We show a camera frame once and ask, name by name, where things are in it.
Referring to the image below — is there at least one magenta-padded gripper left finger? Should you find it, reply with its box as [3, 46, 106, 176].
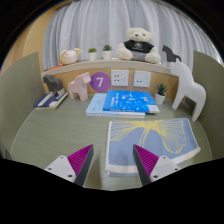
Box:
[44, 144, 95, 187]

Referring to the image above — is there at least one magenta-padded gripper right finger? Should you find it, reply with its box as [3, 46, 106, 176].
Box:
[132, 144, 181, 186]

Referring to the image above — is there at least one dark blue notebook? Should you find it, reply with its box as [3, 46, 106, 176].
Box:
[33, 91, 69, 110]

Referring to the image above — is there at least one light blue book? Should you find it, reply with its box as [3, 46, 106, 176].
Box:
[84, 92, 147, 119]

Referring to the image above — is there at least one small potted plant, white pot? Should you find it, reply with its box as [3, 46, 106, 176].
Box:
[87, 47, 98, 62]
[154, 82, 169, 106]
[101, 44, 113, 61]

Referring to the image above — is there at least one green desk partition panel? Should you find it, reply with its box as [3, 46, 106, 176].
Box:
[192, 50, 224, 160]
[0, 51, 46, 154]

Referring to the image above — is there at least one pink horse figure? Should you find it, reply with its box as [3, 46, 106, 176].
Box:
[67, 71, 92, 102]

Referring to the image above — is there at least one grey horse figure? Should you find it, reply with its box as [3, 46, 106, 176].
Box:
[42, 74, 66, 101]

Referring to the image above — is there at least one large white horse figure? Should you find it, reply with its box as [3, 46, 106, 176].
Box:
[169, 58, 208, 122]

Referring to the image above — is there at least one purple round number sign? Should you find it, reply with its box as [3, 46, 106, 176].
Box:
[89, 71, 112, 93]

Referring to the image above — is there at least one small cream plush toy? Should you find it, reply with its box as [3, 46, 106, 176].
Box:
[58, 47, 82, 66]

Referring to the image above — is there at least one black horse figure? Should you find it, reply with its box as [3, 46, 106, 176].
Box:
[161, 44, 183, 63]

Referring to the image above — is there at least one cream teddy bear, black shirt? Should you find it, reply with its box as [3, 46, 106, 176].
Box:
[115, 27, 162, 65]

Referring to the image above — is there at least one grey-white curtain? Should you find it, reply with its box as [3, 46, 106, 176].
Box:
[42, 0, 221, 71]

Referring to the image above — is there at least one white wall socket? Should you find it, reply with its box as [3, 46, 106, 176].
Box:
[133, 70, 152, 89]
[110, 69, 130, 88]

